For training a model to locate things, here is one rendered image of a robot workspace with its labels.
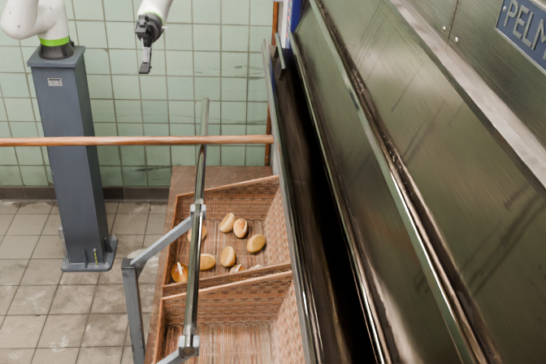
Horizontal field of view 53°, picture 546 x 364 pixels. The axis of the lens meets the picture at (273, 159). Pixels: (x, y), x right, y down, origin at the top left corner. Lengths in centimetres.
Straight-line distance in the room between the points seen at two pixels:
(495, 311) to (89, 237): 265
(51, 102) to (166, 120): 86
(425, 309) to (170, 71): 252
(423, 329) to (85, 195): 228
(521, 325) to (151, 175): 310
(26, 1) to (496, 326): 208
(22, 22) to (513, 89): 206
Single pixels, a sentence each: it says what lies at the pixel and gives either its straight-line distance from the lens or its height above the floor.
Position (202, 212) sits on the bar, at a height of 117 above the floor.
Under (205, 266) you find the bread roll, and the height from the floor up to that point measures 62.
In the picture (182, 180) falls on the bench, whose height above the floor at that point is 58.
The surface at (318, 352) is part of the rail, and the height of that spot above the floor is 144.
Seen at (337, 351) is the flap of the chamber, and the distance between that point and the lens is 99.
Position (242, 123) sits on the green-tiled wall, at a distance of 331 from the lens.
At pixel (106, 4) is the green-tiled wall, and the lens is 310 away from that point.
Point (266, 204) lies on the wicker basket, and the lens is 245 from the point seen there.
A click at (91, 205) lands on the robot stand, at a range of 295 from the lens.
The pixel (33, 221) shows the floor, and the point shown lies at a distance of 363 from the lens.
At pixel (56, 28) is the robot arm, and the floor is 134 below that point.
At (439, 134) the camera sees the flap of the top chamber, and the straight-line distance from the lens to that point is 79.
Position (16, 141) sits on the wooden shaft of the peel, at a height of 120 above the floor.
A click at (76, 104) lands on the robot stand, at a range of 265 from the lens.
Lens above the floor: 218
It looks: 33 degrees down
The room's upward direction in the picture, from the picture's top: 4 degrees clockwise
